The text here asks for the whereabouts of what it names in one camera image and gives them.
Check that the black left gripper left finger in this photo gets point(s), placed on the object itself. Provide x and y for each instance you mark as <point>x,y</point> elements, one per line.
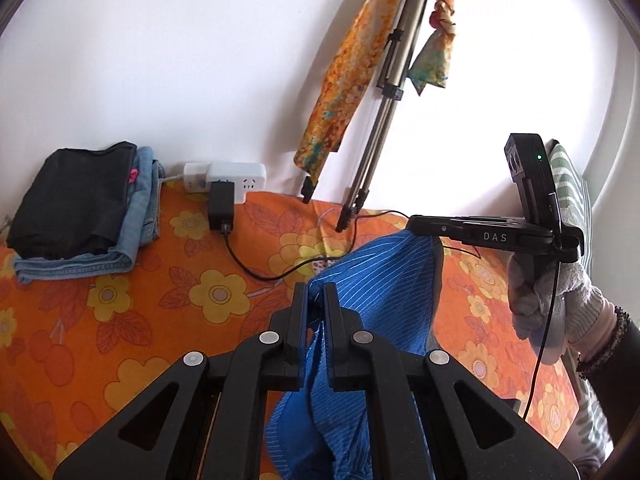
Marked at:
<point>202,418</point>

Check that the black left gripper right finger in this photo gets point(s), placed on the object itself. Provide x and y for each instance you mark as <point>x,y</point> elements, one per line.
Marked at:
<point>429,417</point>

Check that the blue striped pants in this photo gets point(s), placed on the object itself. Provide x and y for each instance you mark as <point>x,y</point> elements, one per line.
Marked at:
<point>393,284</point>

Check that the dark sleeved right forearm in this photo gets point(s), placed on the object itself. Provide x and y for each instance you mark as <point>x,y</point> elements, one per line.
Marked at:
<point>613,373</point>

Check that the white gloved right hand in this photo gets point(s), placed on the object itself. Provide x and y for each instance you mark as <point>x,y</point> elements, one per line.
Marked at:
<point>559,310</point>

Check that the orange floral bed sheet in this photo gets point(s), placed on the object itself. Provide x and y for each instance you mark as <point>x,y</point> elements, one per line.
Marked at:
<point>74,352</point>

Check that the silver black tripod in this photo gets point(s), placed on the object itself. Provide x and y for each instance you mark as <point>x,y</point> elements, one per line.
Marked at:
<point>390,78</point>

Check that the light blue folded jeans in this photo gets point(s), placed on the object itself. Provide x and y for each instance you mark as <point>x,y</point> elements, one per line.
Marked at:
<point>141,225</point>

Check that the black power adapter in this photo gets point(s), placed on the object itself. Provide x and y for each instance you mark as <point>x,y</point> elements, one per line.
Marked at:
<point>220,209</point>

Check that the orange floral scarf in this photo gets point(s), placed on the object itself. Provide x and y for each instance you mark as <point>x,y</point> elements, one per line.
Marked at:
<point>353,67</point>

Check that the white power strip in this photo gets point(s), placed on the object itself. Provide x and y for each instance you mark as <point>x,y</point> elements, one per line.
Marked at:
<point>247,177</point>

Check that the black folded garment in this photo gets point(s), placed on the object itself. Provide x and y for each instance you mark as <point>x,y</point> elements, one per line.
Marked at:
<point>75,205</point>

